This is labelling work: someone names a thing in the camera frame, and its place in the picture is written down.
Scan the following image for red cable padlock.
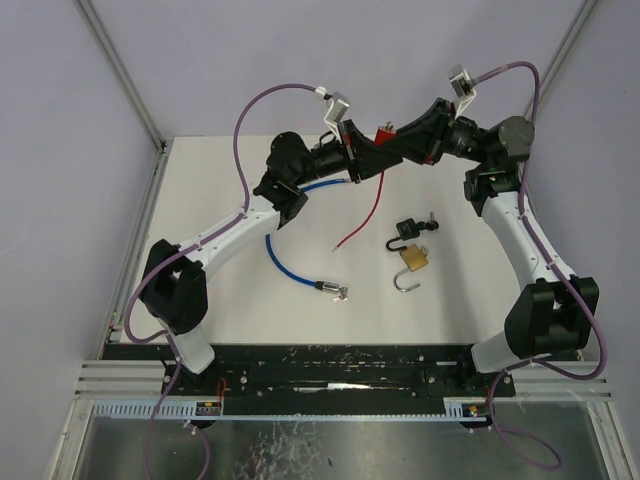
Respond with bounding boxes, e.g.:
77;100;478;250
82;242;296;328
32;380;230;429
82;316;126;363
331;127;395;253

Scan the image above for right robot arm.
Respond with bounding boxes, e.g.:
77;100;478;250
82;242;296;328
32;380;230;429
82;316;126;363
386;99;599;373

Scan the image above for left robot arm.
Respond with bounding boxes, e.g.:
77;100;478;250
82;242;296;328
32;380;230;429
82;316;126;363
137;121;402;374

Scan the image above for blue lock keys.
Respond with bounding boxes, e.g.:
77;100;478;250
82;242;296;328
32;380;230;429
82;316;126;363
333;286;348;302

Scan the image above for black padlock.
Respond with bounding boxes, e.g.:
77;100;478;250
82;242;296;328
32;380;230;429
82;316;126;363
385;218;421;252

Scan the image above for black-headed keys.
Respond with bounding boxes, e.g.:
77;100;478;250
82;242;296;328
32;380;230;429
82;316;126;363
419;212;440;231

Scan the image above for large brass padlock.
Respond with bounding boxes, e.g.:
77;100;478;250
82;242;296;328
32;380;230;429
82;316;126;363
393;244;429;293

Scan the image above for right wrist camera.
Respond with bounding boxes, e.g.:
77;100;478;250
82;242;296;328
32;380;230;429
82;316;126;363
448;65;477;118

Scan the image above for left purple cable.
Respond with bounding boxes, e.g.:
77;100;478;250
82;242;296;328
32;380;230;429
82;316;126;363
123;83;329;480

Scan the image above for purple cable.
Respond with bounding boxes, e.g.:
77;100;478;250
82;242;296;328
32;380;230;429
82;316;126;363
469;60;609;470
123;83;329;480

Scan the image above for blue cable lock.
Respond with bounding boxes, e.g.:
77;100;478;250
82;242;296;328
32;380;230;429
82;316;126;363
266;179;348;300

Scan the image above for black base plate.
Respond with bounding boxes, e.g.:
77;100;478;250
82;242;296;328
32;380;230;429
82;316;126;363
102;342;516;417

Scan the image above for grey slotted cable duct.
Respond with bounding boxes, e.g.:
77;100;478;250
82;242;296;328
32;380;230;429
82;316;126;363
92;400;489;427

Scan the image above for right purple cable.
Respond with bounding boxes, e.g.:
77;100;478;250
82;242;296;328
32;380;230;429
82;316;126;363
469;60;609;470

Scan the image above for aluminium frame post left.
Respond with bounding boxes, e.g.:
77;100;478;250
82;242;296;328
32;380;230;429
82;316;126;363
73;0;166;151

